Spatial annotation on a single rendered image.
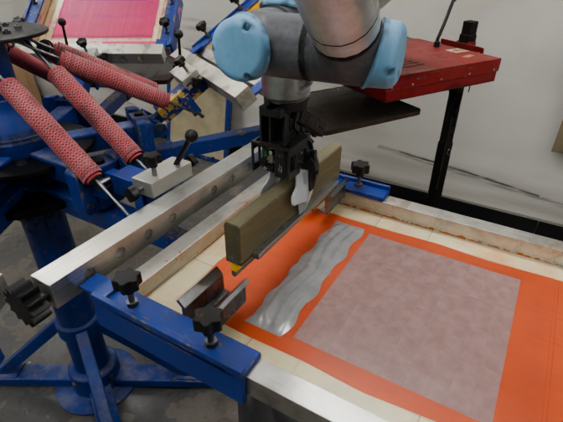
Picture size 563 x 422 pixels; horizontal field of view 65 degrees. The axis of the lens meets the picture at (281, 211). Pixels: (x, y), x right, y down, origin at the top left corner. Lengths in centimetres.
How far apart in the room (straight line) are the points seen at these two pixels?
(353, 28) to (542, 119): 232
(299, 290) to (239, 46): 45
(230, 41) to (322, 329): 46
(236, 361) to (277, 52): 41
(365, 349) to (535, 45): 214
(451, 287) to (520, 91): 192
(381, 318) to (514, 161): 213
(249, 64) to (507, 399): 57
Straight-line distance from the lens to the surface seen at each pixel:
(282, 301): 79
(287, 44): 54
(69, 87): 122
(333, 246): 92
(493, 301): 88
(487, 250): 100
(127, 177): 106
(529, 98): 270
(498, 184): 288
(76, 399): 198
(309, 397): 63
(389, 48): 50
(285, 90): 67
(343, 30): 45
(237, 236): 66
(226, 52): 55
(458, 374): 74
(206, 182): 99
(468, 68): 186
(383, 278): 86
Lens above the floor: 150
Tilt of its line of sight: 32 degrees down
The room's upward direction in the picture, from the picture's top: straight up
